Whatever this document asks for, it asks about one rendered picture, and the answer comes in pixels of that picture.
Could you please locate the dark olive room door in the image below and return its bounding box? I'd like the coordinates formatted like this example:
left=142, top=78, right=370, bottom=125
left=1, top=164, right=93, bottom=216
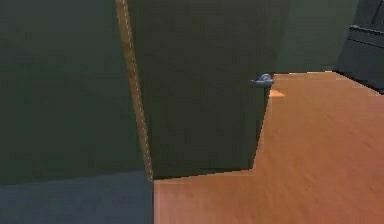
left=114, top=0, right=291, bottom=183

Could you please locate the grey door handle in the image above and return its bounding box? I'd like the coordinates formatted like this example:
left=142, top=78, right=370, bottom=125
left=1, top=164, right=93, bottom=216
left=250, top=73, right=276, bottom=89

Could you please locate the black cabinet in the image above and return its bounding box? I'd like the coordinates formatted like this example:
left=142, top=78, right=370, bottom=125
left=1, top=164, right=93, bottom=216
left=334, top=0, right=384, bottom=94

